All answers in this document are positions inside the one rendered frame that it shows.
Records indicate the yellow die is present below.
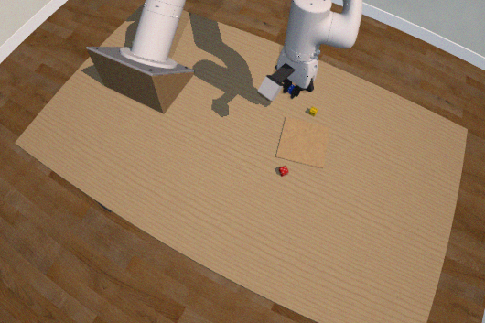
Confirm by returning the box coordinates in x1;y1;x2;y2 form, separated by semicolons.
309;106;318;116

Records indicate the tan square mat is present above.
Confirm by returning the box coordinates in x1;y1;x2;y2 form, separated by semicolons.
276;117;329;168

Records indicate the red die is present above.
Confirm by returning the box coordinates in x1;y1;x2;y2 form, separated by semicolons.
279;167;288;177

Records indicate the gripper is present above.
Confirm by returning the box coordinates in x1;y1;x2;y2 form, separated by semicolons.
275;47;318;99

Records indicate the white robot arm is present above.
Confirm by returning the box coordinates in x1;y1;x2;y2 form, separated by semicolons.
120;0;362;101

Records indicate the blue die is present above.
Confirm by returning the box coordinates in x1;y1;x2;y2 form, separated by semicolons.
287;84;295;94

